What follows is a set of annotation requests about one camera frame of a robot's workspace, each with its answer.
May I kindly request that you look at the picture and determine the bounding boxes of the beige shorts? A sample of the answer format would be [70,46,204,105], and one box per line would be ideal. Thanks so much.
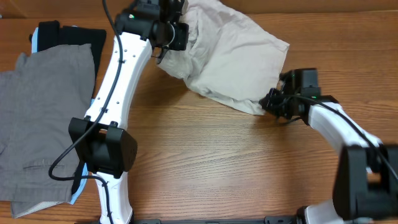
[158,0,290,115]

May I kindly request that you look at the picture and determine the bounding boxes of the light blue folded garment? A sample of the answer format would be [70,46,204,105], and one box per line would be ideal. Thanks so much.
[30,27,89,205]

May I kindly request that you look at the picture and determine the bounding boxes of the black folded garment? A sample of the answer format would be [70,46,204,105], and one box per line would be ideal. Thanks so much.
[29,20,108,195]

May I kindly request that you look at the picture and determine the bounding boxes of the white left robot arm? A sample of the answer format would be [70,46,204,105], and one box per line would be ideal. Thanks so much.
[68,0,188,223]

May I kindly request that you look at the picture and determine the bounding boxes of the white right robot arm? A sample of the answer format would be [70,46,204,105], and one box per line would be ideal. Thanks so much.
[259,68,397,224]

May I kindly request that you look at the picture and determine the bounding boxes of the grey folded shorts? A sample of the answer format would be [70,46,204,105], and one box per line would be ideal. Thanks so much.
[1,44,95,218]

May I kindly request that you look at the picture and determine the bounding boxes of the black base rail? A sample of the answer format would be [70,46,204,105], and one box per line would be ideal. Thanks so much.
[74,215,302,224]

